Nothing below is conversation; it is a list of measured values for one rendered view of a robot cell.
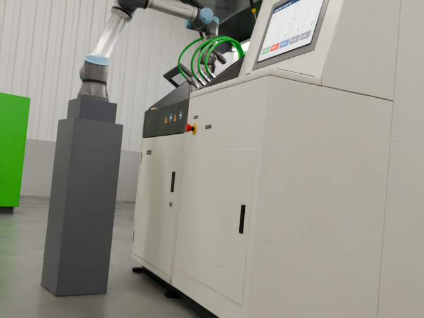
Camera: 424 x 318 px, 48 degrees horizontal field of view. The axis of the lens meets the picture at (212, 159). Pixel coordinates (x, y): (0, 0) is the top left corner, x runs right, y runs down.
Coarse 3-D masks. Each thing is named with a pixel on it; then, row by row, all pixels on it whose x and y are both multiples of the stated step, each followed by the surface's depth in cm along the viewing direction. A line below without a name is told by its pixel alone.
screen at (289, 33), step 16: (288, 0) 214; (304, 0) 201; (320, 0) 189; (272, 16) 223; (288, 16) 208; (304, 16) 196; (320, 16) 185; (272, 32) 217; (288, 32) 203; (304, 32) 191; (272, 48) 212; (288, 48) 198; (304, 48) 187; (256, 64) 220
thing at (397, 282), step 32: (416, 0) 191; (416, 32) 191; (416, 64) 191; (416, 96) 191; (416, 128) 191; (416, 160) 191; (416, 192) 191; (384, 224) 184; (416, 224) 191; (384, 256) 183; (416, 256) 191; (384, 288) 183; (416, 288) 191
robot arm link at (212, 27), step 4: (212, 20) 264; (216, 20) 265; (208, 24) 263; (212, 24) 264; (216, 24) 265; (208, 28) 264; (212, 28) 264; (216, 28) 265; (204, 32) 266; (208, 32) 264; (212, 32) 264; (216, 32) 265; (216, 36) 265
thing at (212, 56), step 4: (212, 44) 264; (208, 48) 265; (200, 52) 266; (204, 52) 262; (212, 52) 266; (204, 56) 262; (212, 56) 264; (208, 60) 263; (212, 60) 264; (208, 64) 268
